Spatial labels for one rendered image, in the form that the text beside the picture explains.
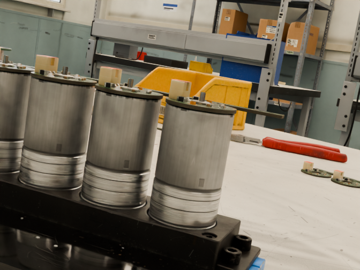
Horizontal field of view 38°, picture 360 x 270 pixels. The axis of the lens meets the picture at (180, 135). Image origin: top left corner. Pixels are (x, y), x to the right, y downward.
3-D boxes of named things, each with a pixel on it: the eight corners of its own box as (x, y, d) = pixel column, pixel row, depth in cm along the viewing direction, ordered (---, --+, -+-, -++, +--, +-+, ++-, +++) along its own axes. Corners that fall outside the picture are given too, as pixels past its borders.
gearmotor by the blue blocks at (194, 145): (199, 260, 17) (225, 108, 17) (133, 240, 18) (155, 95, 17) (219, 240, 20) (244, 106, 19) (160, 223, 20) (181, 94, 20)
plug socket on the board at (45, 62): (50, 75, 20) (52, 58, 20) (31, 72, 20) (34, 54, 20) (62, 75, 20) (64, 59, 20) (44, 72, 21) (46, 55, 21)
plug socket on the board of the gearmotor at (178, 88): (188, 102, 18) (191, 83, 18) (165, 97, 18) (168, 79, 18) (195, 102, 19) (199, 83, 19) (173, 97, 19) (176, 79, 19)
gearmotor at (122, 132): (124, 237, 18) (146, 92, 17) (64, 219, 19) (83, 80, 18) (152, 220, 21) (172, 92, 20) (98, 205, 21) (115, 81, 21)
